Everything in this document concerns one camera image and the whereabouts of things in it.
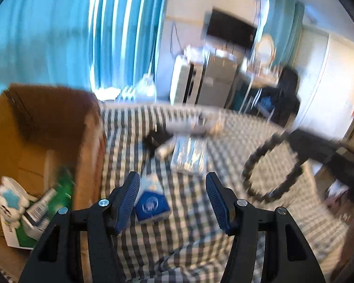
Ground white blue cloud-shaped toy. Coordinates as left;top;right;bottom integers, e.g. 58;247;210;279
0;176;30;221

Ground chair with dark clothes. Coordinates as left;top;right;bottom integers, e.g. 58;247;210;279
261;66;301;124

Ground black wall cable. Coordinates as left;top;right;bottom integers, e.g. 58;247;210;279
169;21;183;56

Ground large water bottle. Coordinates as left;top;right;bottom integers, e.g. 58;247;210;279
136;75;157;98

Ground white bag on suitcase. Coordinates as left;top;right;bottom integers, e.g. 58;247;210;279
183;44;210;61

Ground black pouch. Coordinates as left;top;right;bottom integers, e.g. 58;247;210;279
143;125;173;148

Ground brown cardboard box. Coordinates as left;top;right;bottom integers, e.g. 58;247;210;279
0;83;108;275

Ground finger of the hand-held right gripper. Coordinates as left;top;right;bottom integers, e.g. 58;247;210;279
288;128;332;164

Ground wide blue curtain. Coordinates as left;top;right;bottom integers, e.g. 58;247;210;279
0;0;166;107

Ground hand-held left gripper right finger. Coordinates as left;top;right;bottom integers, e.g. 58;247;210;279
206;171;326;283

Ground white suitcase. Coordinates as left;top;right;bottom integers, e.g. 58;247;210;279
169;55;207;105

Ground black wall television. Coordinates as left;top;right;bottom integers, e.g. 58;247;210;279
205;7;258;49

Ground small white tube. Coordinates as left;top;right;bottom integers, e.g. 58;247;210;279
155;141;177;158

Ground oval white-framed mirror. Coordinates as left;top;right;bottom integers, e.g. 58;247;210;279
255;34;276;65

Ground black bead ring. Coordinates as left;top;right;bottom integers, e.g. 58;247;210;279
242;131;304;203

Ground white dressing table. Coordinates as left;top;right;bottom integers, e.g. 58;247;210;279
239;62;284;115

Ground silver foil packet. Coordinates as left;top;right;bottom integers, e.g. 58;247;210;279
170;136;208;174

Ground green and white box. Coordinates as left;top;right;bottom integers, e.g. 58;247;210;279
1;165;77;248

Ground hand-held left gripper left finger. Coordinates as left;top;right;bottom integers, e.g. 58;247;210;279
18;171;142;283

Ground small blue box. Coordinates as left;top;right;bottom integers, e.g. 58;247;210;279
134;174;171;224

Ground checked blanket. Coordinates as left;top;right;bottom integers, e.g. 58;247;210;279
99;103;351;283

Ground silver mini fridge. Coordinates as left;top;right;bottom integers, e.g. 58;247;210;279
199;54;239;108

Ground clear plastic syringe tube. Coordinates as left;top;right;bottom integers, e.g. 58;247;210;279
165;121;208;134

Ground narrow blue curtain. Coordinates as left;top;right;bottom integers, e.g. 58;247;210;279
261;0;306;65

